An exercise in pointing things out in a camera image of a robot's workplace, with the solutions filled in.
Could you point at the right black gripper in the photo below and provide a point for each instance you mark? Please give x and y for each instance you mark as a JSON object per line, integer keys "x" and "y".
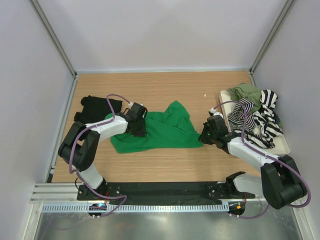
{"x": 202, "y": 138}

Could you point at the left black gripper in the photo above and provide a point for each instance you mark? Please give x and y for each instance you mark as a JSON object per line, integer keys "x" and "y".
{"x": 142, "y": 132}

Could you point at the bright green tank top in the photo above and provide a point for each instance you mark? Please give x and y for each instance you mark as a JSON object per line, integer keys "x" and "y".
{"x": 171, "y": 129}

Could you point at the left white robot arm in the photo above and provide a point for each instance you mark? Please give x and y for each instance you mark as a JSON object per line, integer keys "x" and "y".
{"x": 79, "y": 147}

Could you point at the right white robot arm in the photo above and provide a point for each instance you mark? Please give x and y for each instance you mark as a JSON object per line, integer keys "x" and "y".
{"x": 280, "y": 181}

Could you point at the black white striped tank top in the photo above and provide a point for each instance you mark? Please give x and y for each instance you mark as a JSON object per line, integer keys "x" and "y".
{"x": 260, "y": 127}

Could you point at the olive green tank top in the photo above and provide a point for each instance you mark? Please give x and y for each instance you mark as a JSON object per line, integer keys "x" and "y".
{"x": 254, "y": 94}

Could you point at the white plastic tray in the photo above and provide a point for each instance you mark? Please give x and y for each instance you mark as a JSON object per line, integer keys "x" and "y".
{"x": 281, "y": 147}

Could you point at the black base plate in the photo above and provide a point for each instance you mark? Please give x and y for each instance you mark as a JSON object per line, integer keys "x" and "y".
{"x": 174, "y": 193}

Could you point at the slotted cable duct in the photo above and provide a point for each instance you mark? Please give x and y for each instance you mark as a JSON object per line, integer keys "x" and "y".
{"x": 102, "y": 208}

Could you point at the left aluminium frame post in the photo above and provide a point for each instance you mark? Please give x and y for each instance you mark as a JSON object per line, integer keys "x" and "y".
{"x": 52, "y": 35}

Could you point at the aluminium frame post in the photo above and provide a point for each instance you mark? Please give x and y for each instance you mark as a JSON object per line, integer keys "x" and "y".
{"x": 284, "y": 12}
{"x": 52, "y": 35}

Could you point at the aluminium front rail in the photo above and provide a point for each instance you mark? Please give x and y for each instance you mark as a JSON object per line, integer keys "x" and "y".
{"x": 54, "y": 193}

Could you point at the right aluminium frame post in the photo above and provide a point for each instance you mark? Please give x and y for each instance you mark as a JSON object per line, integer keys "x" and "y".
{"x": 284, "y": 12}

